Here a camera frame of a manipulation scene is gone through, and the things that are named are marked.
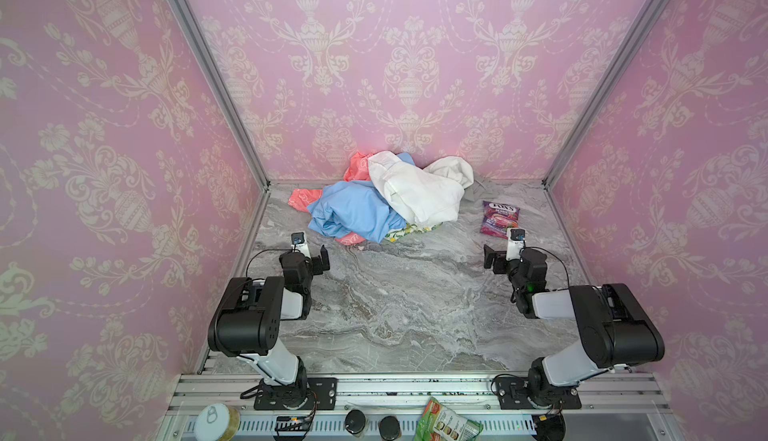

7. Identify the purple berries candy bag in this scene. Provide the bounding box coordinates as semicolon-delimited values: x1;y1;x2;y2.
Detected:
480;201;520;238

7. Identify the aluminium frame rail front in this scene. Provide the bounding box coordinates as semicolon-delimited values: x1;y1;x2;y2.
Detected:
156;370;685;440

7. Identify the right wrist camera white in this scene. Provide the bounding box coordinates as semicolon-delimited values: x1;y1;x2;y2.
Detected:
505;227;526;261

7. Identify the aluminium corner post left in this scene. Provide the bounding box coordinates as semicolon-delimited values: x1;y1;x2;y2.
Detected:
167;0;270;192

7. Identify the light blue cloth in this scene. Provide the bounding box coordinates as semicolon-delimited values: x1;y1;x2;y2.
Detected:
308;180;408;243

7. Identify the floral yellow green cloth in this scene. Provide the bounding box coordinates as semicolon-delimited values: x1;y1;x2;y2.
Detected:
384;223;442;243

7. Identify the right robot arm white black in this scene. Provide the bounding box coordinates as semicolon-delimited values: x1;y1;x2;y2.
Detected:
483;246;665;412

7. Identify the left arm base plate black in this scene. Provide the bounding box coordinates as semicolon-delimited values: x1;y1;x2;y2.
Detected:
253;377;338;411

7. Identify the white lid jar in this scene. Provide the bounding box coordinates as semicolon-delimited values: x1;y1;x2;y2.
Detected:
193;403;241;441

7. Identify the black round cap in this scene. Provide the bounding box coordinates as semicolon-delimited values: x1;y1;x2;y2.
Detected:
378;415;402;441
344;409;368;438

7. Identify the aluminium corner post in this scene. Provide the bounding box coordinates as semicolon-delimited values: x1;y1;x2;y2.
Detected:
542;0;670;192
167;0;270;192

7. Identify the aluminium corner post right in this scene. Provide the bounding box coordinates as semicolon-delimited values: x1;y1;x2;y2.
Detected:
542;0;670;192

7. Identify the black round cap left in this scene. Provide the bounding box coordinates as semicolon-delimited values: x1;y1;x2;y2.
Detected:
344;409;368;438

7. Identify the pink patterned cloth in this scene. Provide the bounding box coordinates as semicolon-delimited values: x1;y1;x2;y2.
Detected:
288;152;371;246

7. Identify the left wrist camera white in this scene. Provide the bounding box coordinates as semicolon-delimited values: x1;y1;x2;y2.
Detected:
291;231;311;258

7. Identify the black round device right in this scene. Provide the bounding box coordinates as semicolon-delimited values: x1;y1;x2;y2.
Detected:
533;414;566;441

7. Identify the black round cap right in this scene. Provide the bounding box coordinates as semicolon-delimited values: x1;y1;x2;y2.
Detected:
378;415;402;441

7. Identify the white cloth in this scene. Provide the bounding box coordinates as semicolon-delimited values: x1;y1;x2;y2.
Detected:
367;151;474;228

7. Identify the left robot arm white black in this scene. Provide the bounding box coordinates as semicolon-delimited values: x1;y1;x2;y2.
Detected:
207;247;338;411

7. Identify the small black electronics board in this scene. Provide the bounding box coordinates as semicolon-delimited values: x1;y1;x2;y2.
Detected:
275;416;314;433

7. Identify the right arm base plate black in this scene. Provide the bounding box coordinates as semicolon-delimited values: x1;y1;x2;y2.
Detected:
490;373;582;411

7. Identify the green snack packet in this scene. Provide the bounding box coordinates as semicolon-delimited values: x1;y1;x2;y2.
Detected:
413;397;483;441

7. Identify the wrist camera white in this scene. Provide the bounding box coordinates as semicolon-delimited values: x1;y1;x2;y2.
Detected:
505;227;526;261
291;231;311;258

